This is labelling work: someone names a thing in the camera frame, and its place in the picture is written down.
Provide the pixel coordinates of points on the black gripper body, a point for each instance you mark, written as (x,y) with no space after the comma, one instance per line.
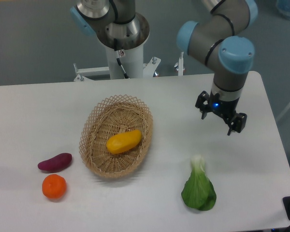
(223,109)

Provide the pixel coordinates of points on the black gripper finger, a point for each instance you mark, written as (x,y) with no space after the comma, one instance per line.
(237,123)
(202,104)

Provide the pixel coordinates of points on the yellow mango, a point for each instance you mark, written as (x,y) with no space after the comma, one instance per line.
(123,142)

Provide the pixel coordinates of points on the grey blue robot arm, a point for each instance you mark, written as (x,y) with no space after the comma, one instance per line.
(216,44)

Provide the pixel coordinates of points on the woven wicker basket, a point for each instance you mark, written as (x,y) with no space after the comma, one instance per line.
(114,115)

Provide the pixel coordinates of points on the green bok choy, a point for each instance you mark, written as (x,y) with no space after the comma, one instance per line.
(198,192)

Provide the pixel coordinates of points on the blue bag in background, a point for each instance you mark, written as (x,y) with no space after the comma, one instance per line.
(283,7)

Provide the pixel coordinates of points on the purple sweet potato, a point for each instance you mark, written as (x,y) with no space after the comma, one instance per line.
(56,163)

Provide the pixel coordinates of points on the orange tangerine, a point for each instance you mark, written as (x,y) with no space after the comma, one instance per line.
(54,186)

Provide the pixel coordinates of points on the white frame bracket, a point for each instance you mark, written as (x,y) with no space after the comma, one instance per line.
(86,74)

